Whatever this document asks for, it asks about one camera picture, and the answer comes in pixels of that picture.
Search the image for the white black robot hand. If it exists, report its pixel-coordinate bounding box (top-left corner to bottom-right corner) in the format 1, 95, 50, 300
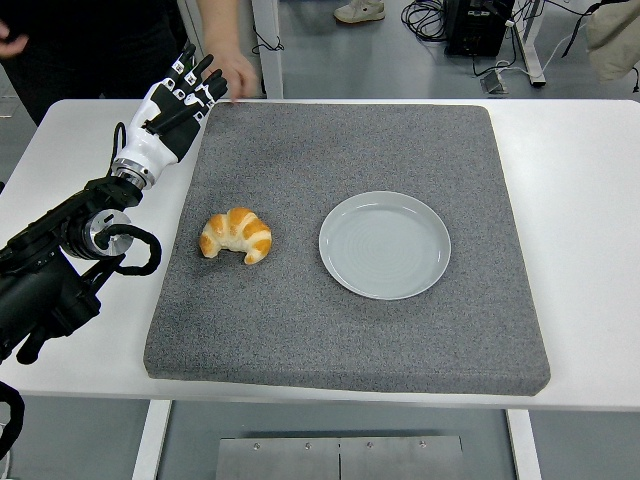
113, 42, 230, 179

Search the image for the person's right hand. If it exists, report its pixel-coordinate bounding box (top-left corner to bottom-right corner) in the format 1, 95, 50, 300
0, 22, 30, 60

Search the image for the person's left hand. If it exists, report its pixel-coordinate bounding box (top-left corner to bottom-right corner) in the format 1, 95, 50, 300
201, 47, 260, 105

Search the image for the golden croissant bread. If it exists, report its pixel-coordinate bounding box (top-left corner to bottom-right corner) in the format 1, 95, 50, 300
198, 206, 274, 266

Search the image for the grey round plate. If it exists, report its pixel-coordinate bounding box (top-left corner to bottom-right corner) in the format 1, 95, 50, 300
318, 190, 453, 302

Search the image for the person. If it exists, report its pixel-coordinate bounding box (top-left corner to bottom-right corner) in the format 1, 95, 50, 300
0, 0, 207, 127

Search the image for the white shoe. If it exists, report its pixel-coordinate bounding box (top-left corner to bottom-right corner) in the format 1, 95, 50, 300
333, 0, 387, 25

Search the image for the black computer box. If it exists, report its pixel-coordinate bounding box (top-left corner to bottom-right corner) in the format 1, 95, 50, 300
443, 0, 516, 57

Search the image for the grey floor pedal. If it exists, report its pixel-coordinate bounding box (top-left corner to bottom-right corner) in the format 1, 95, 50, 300
479, 69, 510, 95

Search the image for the grey speckled mat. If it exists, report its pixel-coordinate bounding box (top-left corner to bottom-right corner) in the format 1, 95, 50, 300
143, 101, 553, 399

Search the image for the white desk leg with foot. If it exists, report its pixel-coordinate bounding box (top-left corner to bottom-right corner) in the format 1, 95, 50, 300
509, 0, 547, 89

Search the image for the white table leg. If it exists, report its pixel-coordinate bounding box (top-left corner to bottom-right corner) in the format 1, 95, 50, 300
504, 409, 544, 480
131, 399, 174, 480

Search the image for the beige cloth bag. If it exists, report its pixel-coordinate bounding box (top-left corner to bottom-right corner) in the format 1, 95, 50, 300
584, 0, 640, 84

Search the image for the thin black cable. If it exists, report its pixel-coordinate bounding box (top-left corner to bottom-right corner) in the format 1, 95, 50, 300
251, 24, 286, 55

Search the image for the black floor cable bundle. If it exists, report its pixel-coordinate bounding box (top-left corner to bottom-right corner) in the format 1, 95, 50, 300
402, 0, 449, 42

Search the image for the white floor cable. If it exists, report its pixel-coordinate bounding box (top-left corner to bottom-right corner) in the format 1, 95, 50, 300
472, 58, 534, 80

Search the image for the black bag strap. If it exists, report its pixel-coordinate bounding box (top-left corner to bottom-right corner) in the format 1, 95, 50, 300
559, 0, 604, 59

